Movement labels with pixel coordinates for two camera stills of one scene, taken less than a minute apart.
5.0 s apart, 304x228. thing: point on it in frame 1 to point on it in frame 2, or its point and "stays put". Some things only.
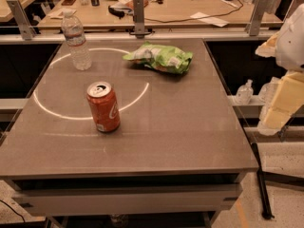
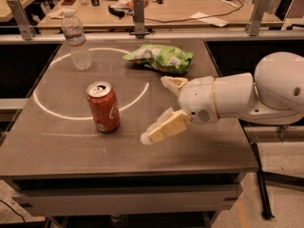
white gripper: (292, 43) to (198, 99)
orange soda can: (103, 104) stays put
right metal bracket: (254, 24) stays put
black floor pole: (266, 208) stays put
